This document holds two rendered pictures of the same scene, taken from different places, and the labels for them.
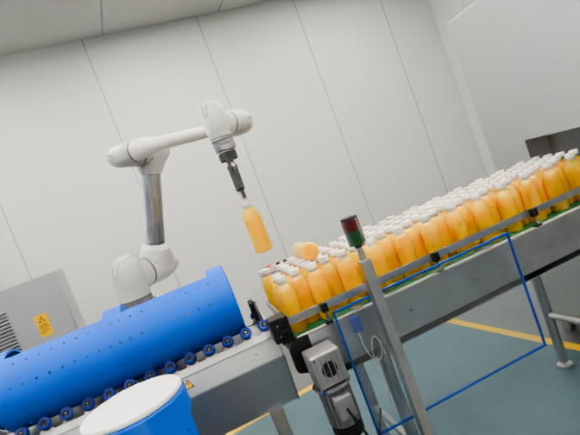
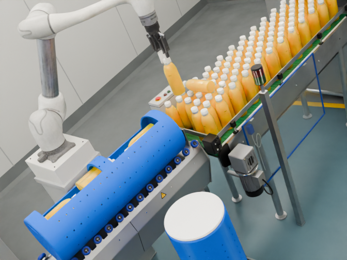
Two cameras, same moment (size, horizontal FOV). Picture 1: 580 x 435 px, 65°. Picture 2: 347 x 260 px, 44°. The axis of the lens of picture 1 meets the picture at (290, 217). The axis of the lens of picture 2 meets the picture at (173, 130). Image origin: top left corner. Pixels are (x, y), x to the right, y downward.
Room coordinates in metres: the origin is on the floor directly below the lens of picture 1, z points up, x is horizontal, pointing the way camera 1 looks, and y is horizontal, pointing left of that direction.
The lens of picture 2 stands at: (-0.13, 0.98, 2.35)
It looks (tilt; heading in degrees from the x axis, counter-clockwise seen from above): 32 degrees down; 341
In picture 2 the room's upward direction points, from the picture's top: 24 degrees counter-clockwise
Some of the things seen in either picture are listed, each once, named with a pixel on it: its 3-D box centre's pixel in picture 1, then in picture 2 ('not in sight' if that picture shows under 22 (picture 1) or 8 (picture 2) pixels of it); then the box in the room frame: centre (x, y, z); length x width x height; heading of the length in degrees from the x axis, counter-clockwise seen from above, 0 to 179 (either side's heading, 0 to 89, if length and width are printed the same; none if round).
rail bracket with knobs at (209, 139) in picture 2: (280, 329); (211, 144); (1.64, 0.18, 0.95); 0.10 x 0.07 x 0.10; 13
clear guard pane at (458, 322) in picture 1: (445, 329); (287, 118); (1.71, -0.41, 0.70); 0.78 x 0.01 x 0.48; 103
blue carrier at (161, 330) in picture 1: (126, 343); (110, 181); (1.71, 0.75, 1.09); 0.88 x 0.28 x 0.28; 103
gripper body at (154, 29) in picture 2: (230, 162); (153, 31); (1.87, 0.15, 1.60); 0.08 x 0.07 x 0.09; 12
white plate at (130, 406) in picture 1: (132, 403); (193, 215); (1.21, 0.58, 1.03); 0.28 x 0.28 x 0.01
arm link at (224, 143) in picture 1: (223, 145); (148, 18); (1.87, 0.15, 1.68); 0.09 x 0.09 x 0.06
